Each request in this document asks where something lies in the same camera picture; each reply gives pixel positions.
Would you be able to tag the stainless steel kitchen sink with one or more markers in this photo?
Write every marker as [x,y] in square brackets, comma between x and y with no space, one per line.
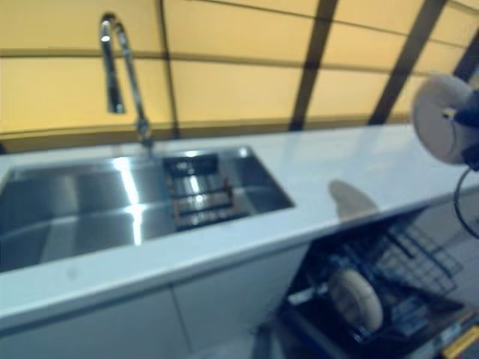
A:
[82,205]

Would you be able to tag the white cabinet door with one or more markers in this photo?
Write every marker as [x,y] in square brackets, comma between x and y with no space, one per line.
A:
[239,291]
[93,329]

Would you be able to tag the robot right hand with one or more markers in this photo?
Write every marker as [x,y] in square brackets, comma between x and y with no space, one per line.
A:
[471,112]

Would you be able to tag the cream ceramic plate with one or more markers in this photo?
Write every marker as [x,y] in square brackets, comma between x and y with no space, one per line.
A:
[355,299]
[430,123]

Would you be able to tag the black dish drying rack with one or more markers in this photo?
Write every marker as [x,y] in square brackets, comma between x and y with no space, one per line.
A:
[202,202]

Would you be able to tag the chrome gooseneck kitchen faucet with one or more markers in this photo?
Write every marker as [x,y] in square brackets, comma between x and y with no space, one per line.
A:
[131,75]

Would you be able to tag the open dishwasher door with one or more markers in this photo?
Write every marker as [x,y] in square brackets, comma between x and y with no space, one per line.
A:
[310,336]

